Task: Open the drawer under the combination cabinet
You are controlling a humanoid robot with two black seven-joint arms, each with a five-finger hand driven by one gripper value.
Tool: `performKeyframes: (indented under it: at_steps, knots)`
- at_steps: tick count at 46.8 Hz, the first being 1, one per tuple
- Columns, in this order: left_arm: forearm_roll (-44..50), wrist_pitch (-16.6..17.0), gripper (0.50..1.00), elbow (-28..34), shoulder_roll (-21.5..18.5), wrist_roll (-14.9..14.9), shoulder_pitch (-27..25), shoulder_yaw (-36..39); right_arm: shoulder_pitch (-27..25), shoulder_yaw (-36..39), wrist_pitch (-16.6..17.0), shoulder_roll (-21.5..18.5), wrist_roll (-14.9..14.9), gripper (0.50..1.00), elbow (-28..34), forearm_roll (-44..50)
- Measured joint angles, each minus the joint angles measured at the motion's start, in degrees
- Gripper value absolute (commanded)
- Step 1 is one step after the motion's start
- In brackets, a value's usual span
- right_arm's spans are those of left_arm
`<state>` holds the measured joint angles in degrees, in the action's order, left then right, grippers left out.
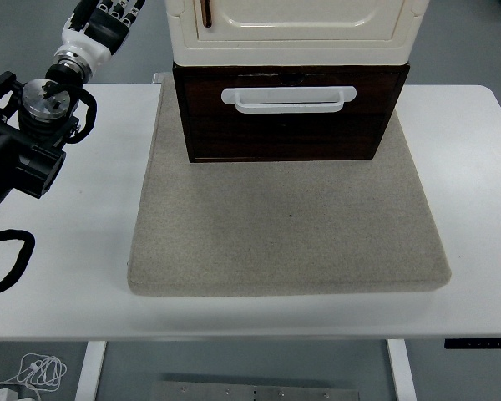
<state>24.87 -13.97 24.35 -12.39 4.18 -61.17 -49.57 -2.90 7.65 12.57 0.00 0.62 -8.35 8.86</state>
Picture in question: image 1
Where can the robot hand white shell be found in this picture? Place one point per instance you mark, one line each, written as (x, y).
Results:
(85, 46)

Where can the dark wooden drawer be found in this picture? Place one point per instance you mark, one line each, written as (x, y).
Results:
(284, 133)

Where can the dark wooden drawer case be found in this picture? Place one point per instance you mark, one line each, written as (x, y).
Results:
(178, 92)

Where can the cream cabinet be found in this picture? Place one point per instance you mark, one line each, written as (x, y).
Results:
(292, 50)

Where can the beige fabric mat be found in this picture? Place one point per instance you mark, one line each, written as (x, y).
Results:
(275, 234)

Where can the white table leg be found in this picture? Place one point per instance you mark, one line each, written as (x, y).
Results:
(401, 372)
(89, 372)

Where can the white charger plug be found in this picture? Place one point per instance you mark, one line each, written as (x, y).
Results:
(6, 394)

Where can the black table control panel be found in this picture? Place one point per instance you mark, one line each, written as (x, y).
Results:
(480, 343)

